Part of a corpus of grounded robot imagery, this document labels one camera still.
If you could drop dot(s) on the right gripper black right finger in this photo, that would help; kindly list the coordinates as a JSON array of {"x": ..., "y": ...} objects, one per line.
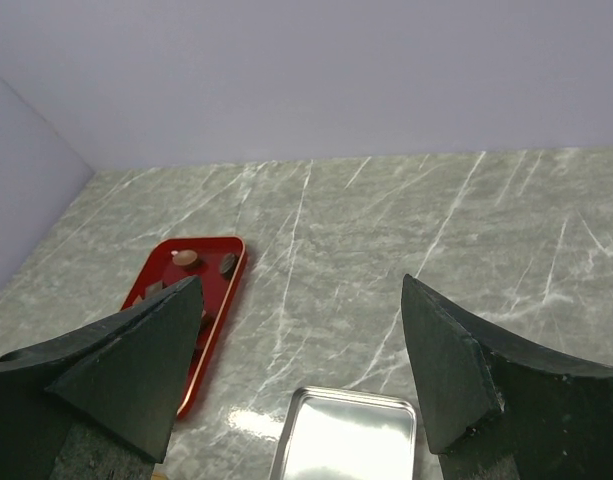
[{"x": 495, "y": 405}]

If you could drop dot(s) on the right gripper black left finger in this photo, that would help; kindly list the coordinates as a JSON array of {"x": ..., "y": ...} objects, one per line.
[{"x": 98, "y": 402}]

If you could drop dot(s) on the light brown round chocolate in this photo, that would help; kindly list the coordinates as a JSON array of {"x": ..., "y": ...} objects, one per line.
[{"x": 186, "y": 259}]

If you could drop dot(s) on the dark chocolate piece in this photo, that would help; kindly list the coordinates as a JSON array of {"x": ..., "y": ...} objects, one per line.
[{"x": 228, "y": 265}]

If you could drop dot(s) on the red rectangular tray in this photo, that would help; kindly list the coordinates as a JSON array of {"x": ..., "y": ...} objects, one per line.
[{"x": 210, "y": 302}]

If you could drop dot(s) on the silver tin lid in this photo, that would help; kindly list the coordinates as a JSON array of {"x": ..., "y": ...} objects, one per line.
[{"x": 344, "y": 434}]

